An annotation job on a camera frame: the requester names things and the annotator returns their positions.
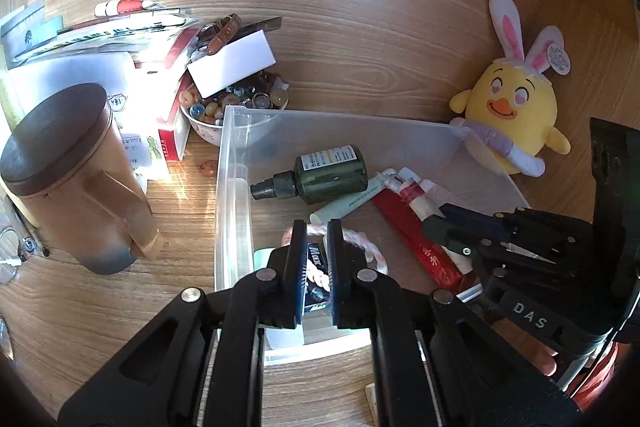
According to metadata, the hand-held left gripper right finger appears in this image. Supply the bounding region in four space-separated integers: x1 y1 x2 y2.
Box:
327 218 581 427

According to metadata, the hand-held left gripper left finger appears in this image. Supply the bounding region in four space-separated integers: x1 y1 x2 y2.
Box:
57 219 308 427

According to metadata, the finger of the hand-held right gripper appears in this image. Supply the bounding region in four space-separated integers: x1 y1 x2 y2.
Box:
422 217 481 258
440 203 501 233

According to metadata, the black snack packet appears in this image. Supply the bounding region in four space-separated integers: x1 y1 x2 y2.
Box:
302 239 334 313

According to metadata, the red white tube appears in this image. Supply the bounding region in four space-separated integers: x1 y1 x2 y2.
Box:
382 168 473 275

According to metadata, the clear plastic storage box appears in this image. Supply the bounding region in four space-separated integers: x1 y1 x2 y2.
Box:
214 104 531 365

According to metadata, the person's right hand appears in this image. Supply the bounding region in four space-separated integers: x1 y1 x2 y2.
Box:
530 346 559 376

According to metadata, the red packet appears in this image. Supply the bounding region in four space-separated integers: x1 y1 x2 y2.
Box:
372 194 463 293

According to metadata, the white green tube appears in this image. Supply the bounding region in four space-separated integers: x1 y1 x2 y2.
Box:
309 174 396 224

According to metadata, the dark green spray bottle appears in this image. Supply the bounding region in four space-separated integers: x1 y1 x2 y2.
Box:
250 144 369 206

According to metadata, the yellow chick plush toy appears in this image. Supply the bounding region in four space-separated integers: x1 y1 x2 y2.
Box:
448 0 572 178

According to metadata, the bowl of beads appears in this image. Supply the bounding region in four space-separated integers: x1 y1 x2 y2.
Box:
180 72 291 148

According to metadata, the red white carton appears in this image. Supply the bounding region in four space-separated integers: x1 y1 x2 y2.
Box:
135 24 201 162

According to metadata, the white card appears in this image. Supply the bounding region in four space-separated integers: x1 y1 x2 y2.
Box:
186 31 277 98

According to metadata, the brown lidded mug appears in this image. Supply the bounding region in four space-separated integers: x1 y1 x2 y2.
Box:
0 83 160 276

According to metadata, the white paper sheet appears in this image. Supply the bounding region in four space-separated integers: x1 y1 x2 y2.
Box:
7 52 166 180

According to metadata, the stack of booklets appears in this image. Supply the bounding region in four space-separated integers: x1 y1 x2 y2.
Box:
0 2 201 68

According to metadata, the red white pen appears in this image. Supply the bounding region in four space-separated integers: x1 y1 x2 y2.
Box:
95 0 159 17

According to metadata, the pink white rope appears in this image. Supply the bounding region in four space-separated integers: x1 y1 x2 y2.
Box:
281 219 390 275

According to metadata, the brown bracelet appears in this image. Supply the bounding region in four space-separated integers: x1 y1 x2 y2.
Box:
197 13 283 58

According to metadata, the metal ring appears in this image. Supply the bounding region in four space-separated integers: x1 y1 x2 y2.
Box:
0 227 32 285

